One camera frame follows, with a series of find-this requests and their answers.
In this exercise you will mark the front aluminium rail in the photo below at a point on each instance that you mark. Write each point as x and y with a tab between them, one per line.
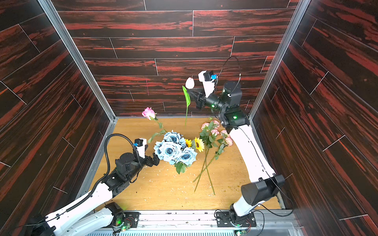
204	223

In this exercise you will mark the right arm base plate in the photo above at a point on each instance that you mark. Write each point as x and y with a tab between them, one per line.
230	219

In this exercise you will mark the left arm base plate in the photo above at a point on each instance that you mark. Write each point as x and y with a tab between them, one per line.
124	220

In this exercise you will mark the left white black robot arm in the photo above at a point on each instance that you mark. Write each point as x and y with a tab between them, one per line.
75	218

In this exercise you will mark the pink peony flower stem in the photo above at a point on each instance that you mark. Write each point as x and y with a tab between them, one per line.
198	178

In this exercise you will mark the left aluminium frame post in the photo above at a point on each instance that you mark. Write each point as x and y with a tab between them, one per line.
59	26

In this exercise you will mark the blue rose bouquet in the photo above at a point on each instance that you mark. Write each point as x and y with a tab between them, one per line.
173	149

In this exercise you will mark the small pink flower bud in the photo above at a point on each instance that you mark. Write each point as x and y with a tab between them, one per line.
190	83

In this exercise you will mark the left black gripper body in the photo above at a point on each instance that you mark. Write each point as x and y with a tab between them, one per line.
146	161

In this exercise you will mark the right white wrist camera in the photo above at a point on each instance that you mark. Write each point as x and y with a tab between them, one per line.
208	79

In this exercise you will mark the single magenta rose stem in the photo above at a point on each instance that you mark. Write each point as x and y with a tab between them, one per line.
150	114

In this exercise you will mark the yellow sunflower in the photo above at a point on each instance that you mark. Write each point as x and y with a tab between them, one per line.
199	144

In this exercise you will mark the small yellow flower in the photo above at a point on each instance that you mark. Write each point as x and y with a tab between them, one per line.
188	143

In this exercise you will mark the right aluminium frame post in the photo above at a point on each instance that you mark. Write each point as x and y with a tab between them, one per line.
287	38

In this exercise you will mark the pale pink flower stem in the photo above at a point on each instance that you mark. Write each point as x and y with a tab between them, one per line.
208	135

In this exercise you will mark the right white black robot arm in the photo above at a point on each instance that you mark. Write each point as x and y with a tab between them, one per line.
265	183

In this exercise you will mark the aluminium frame post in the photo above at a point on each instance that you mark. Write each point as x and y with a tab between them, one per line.
287	38
59	26

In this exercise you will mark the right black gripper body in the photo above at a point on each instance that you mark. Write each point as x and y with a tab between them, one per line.
202	100

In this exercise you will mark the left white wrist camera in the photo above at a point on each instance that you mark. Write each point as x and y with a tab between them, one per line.
141	146

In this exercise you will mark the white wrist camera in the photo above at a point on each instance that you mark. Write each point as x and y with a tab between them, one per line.
141	146
208	79

